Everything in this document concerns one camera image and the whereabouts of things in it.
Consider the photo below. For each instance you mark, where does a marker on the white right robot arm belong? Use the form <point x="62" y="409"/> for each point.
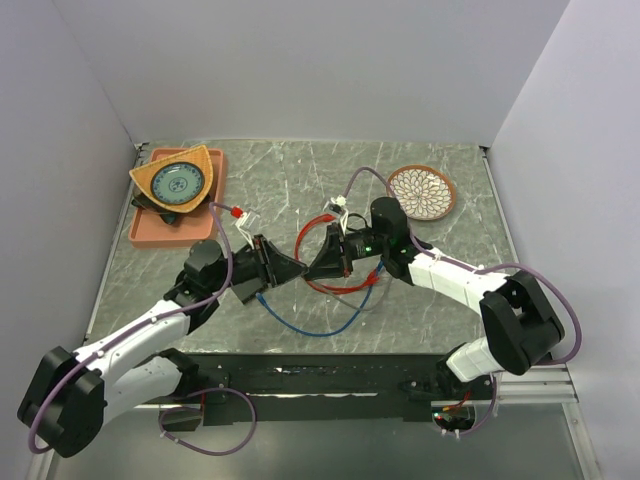
<point x="520" y="325"/>

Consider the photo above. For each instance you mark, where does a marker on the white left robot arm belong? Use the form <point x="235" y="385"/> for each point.
<point x="65" y="404"/>

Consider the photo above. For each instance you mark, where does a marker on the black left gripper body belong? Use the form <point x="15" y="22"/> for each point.
<point x="255" y="263"/>

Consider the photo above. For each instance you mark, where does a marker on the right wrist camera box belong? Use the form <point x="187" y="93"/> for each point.
<point x="337" y="207"/>

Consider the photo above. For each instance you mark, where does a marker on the pink plastic tray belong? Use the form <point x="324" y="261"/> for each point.
<point x="149" y="231"/>

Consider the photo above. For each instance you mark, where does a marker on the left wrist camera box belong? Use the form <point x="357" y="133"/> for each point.
<point x="246" y="222"/>

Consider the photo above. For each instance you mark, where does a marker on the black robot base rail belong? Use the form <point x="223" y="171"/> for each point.
<point x="301" y="387"/>

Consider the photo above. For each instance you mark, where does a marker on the dark dish under basket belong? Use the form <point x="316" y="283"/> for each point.
<point x="141" y="201"/>

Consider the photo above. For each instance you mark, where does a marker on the floral patterned plate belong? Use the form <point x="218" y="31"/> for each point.
<point x="424" y="193"/>

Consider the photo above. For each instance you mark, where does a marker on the blue patterned round plate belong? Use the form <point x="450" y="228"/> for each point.
<point x="178" y="183"/>

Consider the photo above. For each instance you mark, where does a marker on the woven triangular basket plate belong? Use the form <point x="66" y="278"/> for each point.
<point x="198" y="156"/>

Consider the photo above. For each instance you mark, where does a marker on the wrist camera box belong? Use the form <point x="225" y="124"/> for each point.
<point x="337" y="207"/>
<point x="246" y="222"/>

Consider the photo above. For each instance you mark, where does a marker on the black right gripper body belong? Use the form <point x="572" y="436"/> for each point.
<point x="360" y="244"/>

